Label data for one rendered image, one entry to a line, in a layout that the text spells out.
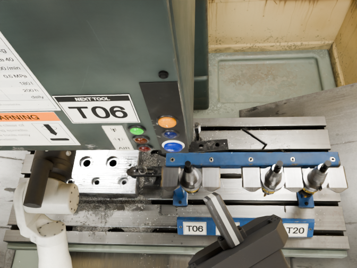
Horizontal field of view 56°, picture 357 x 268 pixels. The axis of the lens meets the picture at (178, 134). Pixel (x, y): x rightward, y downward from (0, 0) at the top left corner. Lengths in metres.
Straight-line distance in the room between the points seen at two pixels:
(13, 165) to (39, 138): 1.22
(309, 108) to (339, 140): 0.20
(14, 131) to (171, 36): 0.32
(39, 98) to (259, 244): 0.32
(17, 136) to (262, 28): 1.46
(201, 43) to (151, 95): 0.95
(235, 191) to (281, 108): 0.56
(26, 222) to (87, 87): 0.45
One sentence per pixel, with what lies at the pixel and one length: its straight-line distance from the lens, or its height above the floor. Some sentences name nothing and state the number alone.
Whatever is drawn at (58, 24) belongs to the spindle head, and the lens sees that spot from 0.34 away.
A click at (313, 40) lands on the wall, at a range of 1.96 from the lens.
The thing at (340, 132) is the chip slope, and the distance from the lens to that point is 1.53.
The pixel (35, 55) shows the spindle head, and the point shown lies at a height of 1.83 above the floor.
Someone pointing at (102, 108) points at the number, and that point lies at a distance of 0.45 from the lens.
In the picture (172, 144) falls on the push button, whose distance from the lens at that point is 0.51.
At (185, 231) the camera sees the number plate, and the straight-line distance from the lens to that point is 1.18.
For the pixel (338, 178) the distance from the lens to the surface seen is 0.98.
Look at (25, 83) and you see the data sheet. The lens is 0.44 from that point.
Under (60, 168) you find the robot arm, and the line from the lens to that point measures 0.76.
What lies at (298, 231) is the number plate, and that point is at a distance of 1.21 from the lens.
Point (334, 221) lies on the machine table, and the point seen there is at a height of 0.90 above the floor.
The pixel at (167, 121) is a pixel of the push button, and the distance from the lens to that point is 0.45.
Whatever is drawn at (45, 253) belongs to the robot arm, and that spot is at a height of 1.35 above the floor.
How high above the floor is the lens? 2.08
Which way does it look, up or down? 63 degrees down
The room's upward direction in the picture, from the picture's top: 11 degrees counter-clockwise
